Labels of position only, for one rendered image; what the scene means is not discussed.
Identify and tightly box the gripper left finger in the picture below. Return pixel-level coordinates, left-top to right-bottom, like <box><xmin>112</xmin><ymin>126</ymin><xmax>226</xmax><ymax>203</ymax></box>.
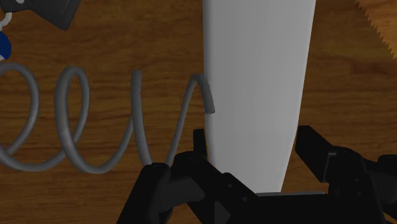
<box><xmin>116</xmin><ymin>128</ymin><xmax>259</xmax><ymax>224</ymax></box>

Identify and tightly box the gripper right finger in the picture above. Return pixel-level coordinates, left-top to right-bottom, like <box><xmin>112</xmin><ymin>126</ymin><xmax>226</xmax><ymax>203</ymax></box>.
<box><xmin>294</xmin><ymin>125</ymin><xmax>397</xmax><ymax>224</ymax></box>

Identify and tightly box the tall white tapered vase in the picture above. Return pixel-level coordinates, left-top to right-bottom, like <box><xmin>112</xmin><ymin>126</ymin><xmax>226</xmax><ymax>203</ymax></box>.
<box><xmin>202</xmin><ymin>0</ymin><xmax>317</xmax><ymax>195</ymax></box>

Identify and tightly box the tan jagged-edged mat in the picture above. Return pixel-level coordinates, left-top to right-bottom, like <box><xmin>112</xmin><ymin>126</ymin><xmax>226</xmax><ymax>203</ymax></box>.
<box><xmin>354</xmin><ymin>0</ymin><xmax>397</xmax><ymax>60</ymax></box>

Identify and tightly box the dark grey angular object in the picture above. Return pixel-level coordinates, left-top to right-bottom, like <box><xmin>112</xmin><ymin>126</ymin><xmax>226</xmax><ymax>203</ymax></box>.
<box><xmin>0</xmin><ymin>0</ymin><xmax>82</xmax><ymax>31</ymax></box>

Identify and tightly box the blue and white object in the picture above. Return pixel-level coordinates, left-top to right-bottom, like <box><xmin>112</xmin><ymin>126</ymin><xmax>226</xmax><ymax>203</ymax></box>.
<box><xmin>0</xmin><ymin>11</ymin><xmax>13</xmax><ymax>62</ymax></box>

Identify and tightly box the grey coiled wire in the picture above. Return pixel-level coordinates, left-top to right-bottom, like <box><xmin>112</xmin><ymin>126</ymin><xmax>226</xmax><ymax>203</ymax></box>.
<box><xmin>0</xmin><ymin>62</ymin><xmax>216</xmax><ymax>174</ymax></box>

